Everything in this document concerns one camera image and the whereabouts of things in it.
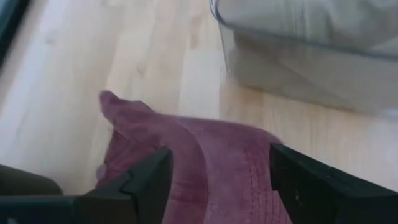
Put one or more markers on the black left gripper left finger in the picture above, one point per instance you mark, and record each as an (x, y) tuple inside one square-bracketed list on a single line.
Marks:
[(136, 196)]

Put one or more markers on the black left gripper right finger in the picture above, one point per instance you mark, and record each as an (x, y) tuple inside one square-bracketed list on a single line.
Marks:
[(323, 196)]

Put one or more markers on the black table frame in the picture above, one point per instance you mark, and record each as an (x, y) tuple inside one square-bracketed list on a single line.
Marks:
[(7, 21)]

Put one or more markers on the clear plastic container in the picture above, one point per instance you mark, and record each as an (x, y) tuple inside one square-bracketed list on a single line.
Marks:
[(311, 77)]

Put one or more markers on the dark grey round cylinder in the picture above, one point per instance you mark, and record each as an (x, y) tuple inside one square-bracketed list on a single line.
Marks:
[(25, 182)]

